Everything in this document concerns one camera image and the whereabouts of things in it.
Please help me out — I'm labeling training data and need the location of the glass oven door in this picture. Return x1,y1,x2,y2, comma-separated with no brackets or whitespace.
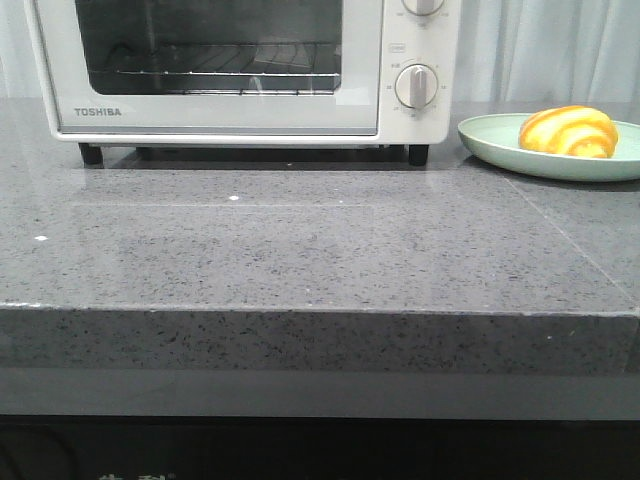
27,1,383,135

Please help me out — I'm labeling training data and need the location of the yellow striped bread roll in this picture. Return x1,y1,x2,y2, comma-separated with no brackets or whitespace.
518,105,619,159

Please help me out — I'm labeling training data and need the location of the lower oven control knob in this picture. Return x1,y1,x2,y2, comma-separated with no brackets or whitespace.
395,64,438,110

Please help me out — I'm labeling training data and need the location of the oven control knob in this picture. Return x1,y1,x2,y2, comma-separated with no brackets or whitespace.
402,0,444,16
395,64,438,110

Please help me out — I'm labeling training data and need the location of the upper oven control knob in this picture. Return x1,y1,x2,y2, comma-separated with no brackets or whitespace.
402,0,444,16

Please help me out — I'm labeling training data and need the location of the white Toshiba toaster oven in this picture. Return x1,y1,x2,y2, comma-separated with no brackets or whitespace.
24,1,462,166

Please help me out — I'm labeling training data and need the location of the light green plate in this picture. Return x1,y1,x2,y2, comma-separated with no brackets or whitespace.
458,113,639,182

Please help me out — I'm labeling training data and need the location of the metal wire oven rack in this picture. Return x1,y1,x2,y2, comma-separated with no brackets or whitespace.
106,42,342,95

